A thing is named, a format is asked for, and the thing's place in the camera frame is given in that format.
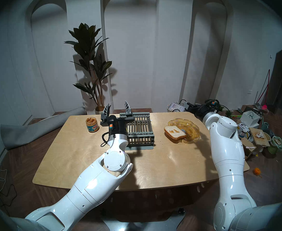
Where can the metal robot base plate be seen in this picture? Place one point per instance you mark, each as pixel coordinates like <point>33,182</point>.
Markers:
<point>143,225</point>

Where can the wooden cutting board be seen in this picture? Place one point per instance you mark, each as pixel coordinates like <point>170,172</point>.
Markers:
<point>260,137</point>

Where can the orange fuzzy ball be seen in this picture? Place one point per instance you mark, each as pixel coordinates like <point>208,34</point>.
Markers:
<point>256,171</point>

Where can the grey dish rack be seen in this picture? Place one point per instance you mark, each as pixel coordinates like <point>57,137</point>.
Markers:
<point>141,129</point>

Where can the slice of white bread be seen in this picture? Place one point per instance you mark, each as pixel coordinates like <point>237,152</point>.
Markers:
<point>175,132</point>

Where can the small white capped bottle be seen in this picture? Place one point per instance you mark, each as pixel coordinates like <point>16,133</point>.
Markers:
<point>243,133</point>

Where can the open peanut butter jar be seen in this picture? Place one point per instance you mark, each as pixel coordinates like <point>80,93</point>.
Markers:
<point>92,125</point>

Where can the white square box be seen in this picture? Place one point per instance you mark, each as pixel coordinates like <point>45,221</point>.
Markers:
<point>250,118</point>

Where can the white and blue carton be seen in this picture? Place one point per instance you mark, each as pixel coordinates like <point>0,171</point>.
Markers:
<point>242,128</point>

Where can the tall potted plant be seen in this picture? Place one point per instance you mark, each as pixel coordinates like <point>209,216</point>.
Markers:
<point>88,47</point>

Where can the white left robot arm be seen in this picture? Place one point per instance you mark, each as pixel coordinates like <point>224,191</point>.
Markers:
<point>95,182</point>

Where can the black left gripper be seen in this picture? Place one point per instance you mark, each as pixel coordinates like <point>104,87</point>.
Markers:
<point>117,124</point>

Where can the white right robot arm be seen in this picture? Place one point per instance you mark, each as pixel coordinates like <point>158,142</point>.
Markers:
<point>230,165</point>

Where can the tiny potted plant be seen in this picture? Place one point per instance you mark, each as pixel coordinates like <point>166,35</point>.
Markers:
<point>228,113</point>

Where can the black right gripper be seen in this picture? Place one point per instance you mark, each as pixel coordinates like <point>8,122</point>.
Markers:
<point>201,109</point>

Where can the white plastic spoon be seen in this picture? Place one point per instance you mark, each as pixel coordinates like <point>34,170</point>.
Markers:
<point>250,148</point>

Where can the amber glass plate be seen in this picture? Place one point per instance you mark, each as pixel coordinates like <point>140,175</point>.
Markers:
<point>189,127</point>

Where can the brown cardboard box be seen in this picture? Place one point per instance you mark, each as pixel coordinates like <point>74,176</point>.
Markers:
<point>248,146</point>

